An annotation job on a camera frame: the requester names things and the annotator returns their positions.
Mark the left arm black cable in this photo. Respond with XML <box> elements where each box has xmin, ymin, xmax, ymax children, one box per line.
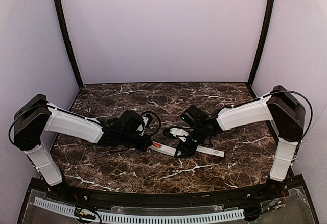
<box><xmin>140</xmin><ymin>110</ymin><xmax>162</xmax><ymax>137</ymax></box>

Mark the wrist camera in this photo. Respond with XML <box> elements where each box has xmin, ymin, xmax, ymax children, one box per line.
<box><xmin>136</xmin><ymin>114</ymin><xmax>153</xmax><ymax>136</ymax></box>
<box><xmin>180</xmin><ymin>105</ymin><xmax>208</xmax><ymax>129</ymax></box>

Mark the right black frame post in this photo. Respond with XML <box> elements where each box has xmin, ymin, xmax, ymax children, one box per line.
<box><xmin>247</xmin><ymin>0</ymin><xmax>274</xmax><ymax>89</ymax></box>

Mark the left black frame post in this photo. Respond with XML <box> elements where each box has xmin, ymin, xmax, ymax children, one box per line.
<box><xmin>54</xmin><ymin>0</ymin><xmax>84</xmax><ymax>89</ymax></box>

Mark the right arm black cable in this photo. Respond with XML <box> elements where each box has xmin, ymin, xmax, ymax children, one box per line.
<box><xmin>270</xmin><ymin>89</ymin><xmax>314</xmax><ymax>143</ymax></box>

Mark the white remote battery cover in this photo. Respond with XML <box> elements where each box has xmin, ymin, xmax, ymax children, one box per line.
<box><xmin>196</xmin><ymin>146</ymin><xmax>225</xmax><ymax>158</ymax></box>

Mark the black front table rail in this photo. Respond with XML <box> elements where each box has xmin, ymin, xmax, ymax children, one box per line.
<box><xmin>46</xmin><ymin>184</ymin><xmax>283</xmax><ymax>209</ymax></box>

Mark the black frame post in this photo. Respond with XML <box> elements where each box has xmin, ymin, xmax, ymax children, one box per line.
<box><xmin>247</xmin><ymin>0</ymin><xmax>274</xmax><ymax>89</ymax></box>
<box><xmin>54</xmin><ymin>0</ymin><xmax>84</xmax><ymax>89</ymax></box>

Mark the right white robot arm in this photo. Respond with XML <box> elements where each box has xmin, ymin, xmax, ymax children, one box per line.
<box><xmin>174</xmin><ymin>85</ymin><xmax>306</xmax><ymax>182</ymax></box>

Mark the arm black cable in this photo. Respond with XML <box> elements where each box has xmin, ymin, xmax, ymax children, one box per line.
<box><xmin>140</xmin><ymin>110</ymin><xmax>162</xmax><ymax>137</ymax></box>
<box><xmin>270</xmin><ymin>89</ymin><xmax>314</xmax><ymax>143</ymax></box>

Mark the white slotted cable duct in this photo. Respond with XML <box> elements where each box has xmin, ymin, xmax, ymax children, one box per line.
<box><xmin>33</xmin><ymin>197</ymin><xmax>245</xmax><ymax>223</ymax></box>

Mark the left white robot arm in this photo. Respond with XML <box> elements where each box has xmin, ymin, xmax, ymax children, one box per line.
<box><xmin>8</xmin><ymin>94</ymin><xmax>153</xmax><ymax>186</ymax></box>

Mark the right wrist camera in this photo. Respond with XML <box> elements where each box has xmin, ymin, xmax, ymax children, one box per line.
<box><xmin>180</xmin><ymin>105</ymin><xmax>208</xmax><ymax>129</ymax></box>

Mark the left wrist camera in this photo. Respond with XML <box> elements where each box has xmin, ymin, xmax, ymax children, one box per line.
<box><xmin>136</xmin><ymin>114</ymin><xmax>153</xmax><ymax>136</ymax></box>

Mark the white remote control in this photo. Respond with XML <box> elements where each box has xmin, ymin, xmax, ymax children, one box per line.
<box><xmin>149</xmin><ymin>142</ymin><xmax>176</xmax><ymax>157</ymax></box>

